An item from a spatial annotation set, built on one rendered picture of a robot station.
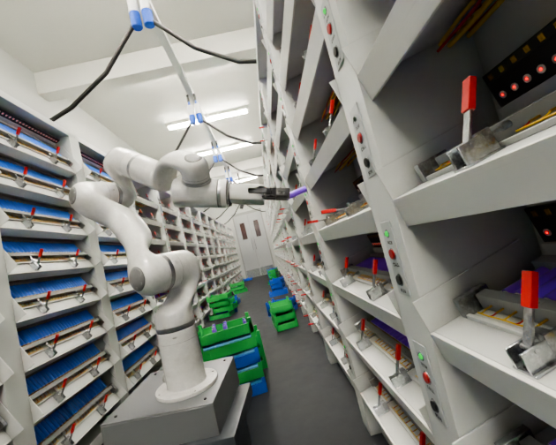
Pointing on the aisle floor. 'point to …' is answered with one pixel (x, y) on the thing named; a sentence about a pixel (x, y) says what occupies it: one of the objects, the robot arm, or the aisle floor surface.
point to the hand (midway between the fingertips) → (282, 194)
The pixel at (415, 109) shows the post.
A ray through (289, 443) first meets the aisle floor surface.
